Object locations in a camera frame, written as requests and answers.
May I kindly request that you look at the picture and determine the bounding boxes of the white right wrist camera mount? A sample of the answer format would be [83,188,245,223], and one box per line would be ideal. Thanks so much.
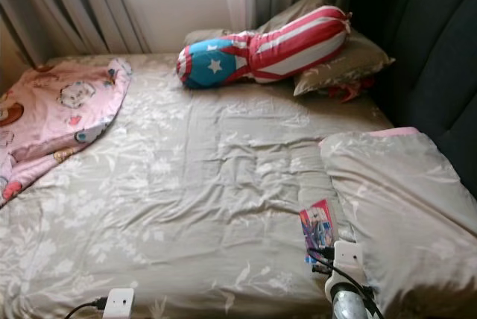
[324,240,366,303]

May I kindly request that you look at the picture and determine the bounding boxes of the dark upholstered headboard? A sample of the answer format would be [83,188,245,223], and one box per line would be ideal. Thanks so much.
[347,0,477,178]

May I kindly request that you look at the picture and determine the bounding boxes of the bed with beige floral sheet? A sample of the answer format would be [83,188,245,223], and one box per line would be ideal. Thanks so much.
[0,52,477,319]

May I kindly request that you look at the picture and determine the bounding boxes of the colourful comic magazine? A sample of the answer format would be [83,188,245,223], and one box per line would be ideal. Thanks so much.
[298,199,338,264]

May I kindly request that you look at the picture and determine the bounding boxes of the small red cloth item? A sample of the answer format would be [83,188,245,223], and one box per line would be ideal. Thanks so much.
[332,77,377,102]

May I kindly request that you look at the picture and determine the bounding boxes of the stars and stripes bolster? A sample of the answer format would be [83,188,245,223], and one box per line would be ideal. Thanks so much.
[176,5,353,89]

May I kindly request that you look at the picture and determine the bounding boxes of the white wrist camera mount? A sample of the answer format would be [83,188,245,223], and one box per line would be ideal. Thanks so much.
[103,288,135,319]
[324,240,366,303]

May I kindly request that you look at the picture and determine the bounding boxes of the pink cartoon blanket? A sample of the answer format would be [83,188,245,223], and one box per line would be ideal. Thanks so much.
[0,58,133,208]

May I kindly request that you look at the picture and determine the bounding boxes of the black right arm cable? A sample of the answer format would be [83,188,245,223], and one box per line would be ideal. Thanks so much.
[307,247,387,319]

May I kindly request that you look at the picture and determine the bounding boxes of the large beige floral pillow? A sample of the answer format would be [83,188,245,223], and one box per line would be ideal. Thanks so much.
[318,127,477,319]

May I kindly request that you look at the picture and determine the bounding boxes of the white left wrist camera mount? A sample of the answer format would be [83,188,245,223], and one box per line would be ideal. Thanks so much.
[103,288,135,319]

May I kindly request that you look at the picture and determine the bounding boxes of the small beige floral pillow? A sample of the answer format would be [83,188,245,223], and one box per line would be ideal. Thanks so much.
[183,0,396,96]

